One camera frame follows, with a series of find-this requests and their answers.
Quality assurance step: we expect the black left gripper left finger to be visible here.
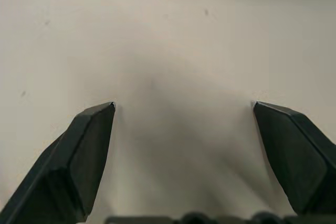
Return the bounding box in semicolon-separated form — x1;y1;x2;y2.
0;101;117;224

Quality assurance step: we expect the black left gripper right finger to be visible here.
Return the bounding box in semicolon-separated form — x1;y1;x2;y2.
253;101;336;216

